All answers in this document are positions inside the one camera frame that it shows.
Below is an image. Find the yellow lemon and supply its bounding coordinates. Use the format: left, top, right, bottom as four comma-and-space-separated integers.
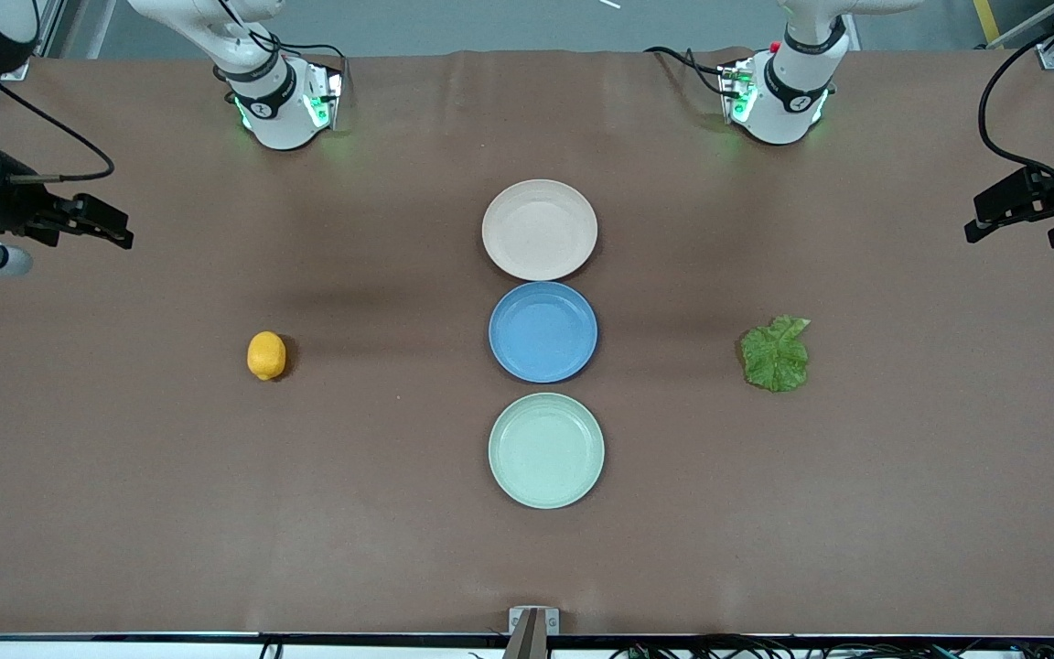
247, 330, 288, 382

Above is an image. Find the green lettuce leaf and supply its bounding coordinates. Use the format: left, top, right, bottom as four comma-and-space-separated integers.
739, 315, 812, 394

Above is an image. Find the metal right base connector box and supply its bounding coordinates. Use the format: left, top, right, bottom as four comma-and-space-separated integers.
303, 69, 345, 131

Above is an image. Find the metal base connector box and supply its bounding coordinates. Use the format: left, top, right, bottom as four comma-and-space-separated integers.
719, 57, 757, 120
303, 69, 345, 131

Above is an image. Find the brown table cover sheet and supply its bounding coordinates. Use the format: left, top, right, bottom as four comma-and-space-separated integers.
0, 48, 1054, 637

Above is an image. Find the metal left base connector box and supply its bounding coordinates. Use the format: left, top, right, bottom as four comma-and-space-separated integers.
719, 57, 757, 120

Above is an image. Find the beige round plate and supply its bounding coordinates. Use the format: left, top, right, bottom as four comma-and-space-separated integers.
481, 179, 599, 282

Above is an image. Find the blue round plate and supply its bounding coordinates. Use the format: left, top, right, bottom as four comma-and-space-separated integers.
489, 281, 599, 384

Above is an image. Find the pale green round plate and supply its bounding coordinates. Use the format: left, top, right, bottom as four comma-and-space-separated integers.
488, 393, 606, 510

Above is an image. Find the black right base cable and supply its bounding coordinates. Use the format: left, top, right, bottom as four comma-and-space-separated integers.
216, 0, 347, 97

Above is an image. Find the black base cable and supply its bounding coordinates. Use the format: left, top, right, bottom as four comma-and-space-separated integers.
644, 46, 731, 97
216, 0, 347, 97

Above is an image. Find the black left base cable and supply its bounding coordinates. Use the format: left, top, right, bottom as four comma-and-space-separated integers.
644, 46, 731, 97

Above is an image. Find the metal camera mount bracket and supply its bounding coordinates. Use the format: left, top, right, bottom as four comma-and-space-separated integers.
508, 607, 561, 659

